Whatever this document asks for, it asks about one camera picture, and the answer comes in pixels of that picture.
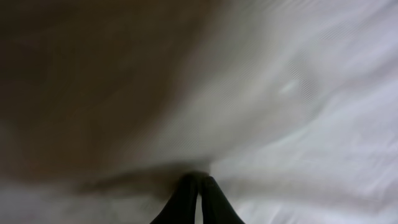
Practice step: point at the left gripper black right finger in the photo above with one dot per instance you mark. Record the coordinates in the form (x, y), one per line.
(215, 206)

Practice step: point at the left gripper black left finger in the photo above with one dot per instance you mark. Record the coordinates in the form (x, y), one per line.
(181, 207)

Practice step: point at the beige cotton shorts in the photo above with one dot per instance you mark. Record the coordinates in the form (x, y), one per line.
(290, 105)

